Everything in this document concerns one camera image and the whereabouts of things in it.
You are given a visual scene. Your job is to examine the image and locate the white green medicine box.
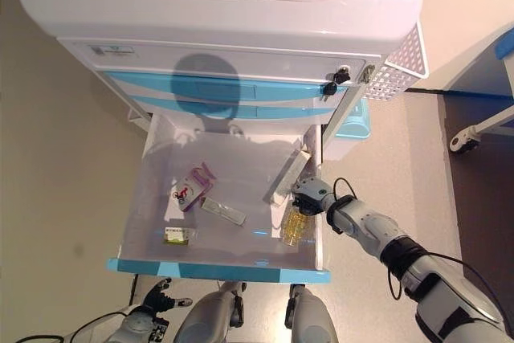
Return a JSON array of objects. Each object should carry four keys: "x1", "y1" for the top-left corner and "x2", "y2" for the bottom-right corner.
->
[{"x1": 263, "y1": 149, "x2": 312, "y2": 206}]

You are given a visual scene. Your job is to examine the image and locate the silver right robot leg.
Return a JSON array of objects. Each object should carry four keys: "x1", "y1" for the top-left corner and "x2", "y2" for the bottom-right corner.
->
[{"x1": 284, "y1": 283, "x2": 337, "y2": 343}]

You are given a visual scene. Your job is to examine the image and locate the cart label sticker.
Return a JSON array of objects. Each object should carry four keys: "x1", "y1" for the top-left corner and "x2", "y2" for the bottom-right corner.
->
[{"x1": 88, "y1": 44, "x2": 136, "y2": 56}]

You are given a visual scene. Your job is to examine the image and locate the blue white cart drawer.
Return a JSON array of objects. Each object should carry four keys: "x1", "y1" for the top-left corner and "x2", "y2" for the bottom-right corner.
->
[
  {"x1": 98, "y1": 69, "x2": 349, "y2": 108},
  {"x1": 104, "y1": 112, "x2": 332, "y2": 284},
  {"x1": 132, "y1": 96, "x2": 341, "y2": 122}
]

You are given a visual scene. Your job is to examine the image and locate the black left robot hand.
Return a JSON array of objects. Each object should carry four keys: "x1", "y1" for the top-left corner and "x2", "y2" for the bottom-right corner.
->
[{"x1": 142, "y1": 277, "x2": 194, "y2": 314}]

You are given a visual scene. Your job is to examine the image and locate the silver left robot leg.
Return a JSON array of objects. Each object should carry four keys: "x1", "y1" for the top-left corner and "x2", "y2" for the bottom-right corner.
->
[{"x1": 173, "y1": 280, "x2": 246, "y2": 343}]

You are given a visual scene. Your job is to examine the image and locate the clear bottle yellow capsules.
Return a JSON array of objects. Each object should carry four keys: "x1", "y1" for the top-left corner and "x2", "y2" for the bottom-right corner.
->
[{"x1": 280, "y1": 206, "x2": 316, "y2": 247}]

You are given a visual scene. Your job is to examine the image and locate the long white medicine box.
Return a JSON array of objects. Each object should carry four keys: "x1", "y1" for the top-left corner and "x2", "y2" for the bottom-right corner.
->
[{"x1": 199, "y1": 197, "x2": 247, "y2": 227}]

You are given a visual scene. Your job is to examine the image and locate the metal cart latch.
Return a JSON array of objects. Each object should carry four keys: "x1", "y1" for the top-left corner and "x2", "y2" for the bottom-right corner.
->
[{"x1": 358, "y1": 63, "x2": 377, "y2": 85}]

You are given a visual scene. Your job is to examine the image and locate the white wire basket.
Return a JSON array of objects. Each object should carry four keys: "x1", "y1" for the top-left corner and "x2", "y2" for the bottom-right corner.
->
[{"x1": 363, "y1": 19, "x2": 430, "y2": 102}]

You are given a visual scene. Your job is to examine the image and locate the waste bin with blue lid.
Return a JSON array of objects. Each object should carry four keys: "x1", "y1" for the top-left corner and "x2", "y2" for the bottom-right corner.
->
[{"x1": 320, "y1": 96, "x2": 373, "y2": 159}]

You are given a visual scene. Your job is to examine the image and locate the pink box red figure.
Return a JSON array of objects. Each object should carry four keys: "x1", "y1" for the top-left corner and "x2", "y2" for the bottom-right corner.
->
[{"x1": 171, "y1": 161, "x2": 218, "y2": 212}]

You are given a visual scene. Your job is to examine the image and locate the black cart keys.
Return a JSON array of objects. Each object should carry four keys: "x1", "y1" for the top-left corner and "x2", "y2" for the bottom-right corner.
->
[{"x1": 320, "y1": 65, "x2": 354, "y2": 99}]

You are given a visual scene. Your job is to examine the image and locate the white medical cart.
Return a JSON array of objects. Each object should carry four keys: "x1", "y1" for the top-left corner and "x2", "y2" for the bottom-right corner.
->
[{"x1": 15, "y1": 0, "x2": 426, "y2": 284}]

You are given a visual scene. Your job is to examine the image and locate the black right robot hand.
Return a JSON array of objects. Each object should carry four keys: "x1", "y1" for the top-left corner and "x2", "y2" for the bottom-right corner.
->
[{"x1": 291, "y1": 176, "x2": 337, "y2": 218}]

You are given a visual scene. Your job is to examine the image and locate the white hospital bed frame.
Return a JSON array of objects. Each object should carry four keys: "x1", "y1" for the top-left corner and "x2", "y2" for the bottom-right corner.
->
[{"x1": 449, "y1": 21, "x2": 514, "y2": 155}]

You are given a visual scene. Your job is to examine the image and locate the bed caster wheel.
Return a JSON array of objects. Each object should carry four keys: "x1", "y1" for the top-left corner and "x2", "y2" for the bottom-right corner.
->
[{"x1": 449, "y1": 129, "x2": 481, "y2": 154}]

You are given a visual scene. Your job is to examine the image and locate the blue bed corner bumper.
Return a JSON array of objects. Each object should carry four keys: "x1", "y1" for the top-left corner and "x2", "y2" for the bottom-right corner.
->
[{"x1": 494, "y1": 23, "x2": 514, "y2": 59}]

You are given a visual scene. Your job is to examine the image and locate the white paper sheet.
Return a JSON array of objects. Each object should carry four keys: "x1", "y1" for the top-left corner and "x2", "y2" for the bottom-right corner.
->
[{"x1": 271, "y1": 198, "x2": 289, "y2": 239}]

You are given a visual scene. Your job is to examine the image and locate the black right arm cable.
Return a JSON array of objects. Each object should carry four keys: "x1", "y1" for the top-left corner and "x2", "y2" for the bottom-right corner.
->
[{"x1": 332, "y1": 177, "x2": 503, "y2": 322}]

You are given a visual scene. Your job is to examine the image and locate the small green white box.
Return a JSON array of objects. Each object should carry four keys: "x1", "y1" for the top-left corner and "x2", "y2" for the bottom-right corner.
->
[{"x1": 162, "y1": 227, "x2": 198, "y2": 246}]

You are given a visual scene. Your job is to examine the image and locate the silver robot leg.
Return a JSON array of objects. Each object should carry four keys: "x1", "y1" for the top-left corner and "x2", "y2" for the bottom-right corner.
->
[
  {"x1": 284, "y1": 283, "x2": 337, "y2": 343},
  {"x1": 173, "y1": 280, "x2": 246, "y2": 343}
]

